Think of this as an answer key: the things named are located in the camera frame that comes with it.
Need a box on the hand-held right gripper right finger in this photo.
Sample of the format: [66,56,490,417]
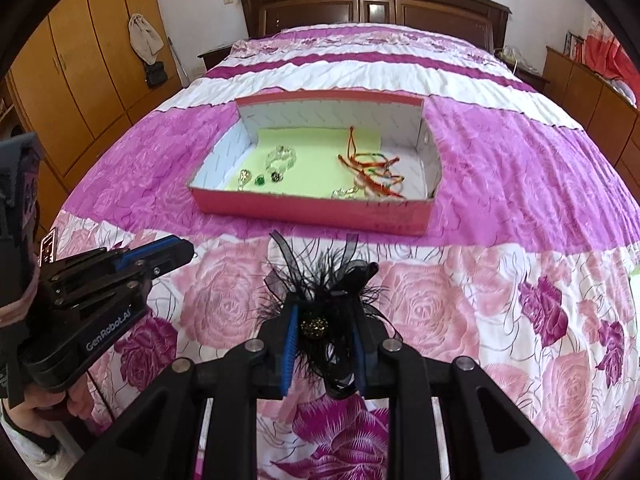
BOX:
[350,305,581,480]

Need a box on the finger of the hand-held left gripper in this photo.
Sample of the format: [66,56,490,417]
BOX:
[47,262,168,313]
[37,235,195,286]

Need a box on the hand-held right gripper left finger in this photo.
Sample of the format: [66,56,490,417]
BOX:
[65,302,301,480]

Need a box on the black feather hair accessory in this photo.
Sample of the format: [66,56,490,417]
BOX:
[264,230,401,401]

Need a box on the pink cardboard box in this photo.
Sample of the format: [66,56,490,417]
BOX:
[187,89,443,237]

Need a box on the multicolour braided cord bracelet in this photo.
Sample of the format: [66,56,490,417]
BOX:
[357,167,408,200]

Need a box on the person's left forearm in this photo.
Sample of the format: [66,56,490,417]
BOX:
[0,400,71,480]

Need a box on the person's left hand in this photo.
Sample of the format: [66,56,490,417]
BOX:
[30,382,96,421]

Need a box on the black hanging bag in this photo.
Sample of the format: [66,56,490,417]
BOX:
[145,61,168,88]

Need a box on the light green paper sheet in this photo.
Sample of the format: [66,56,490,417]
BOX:
[227,126,381,193]

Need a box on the dark wooden nightstand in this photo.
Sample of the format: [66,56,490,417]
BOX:
[517,62,551,93]
[197,44,233,73]

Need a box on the wooden wardrobe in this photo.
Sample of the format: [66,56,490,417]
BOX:
[0,0,183,201]

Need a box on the cream hanging bag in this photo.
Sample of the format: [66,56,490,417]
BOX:
[128,13,165,66]

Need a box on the pink floral bedspread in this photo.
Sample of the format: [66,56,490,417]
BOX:
[50,22,640,480]

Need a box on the wooden dresser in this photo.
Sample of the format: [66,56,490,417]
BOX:
[542,46,640,181]

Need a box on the red cloth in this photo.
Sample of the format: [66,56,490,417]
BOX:
[585,35,640,108]

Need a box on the clear bead bracelet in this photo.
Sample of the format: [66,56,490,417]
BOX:
[265,145,299,171]

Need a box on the red braided cord bracelet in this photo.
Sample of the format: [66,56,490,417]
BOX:
[337,126,401,170]

